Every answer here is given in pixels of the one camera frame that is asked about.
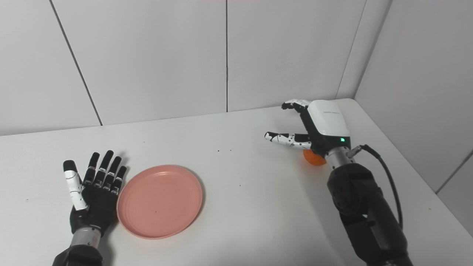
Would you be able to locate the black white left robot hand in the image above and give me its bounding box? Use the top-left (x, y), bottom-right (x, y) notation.
top-left (63, 150), bottom-right (127, 237)

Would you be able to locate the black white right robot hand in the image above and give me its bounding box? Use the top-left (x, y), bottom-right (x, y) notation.
top-left (264, 99), bottom-right (351, 157)

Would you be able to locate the orange fruit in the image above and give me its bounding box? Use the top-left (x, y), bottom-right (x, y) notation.
top-left (303, 149), bottom-right (327, 166)

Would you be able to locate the pink round plate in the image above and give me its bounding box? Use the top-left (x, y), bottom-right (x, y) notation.
top-left (116, 165), bottom-right (203, 240)

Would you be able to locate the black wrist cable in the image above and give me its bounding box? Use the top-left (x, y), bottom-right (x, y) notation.
top-left (347, 144), bottom-right (403, 229)

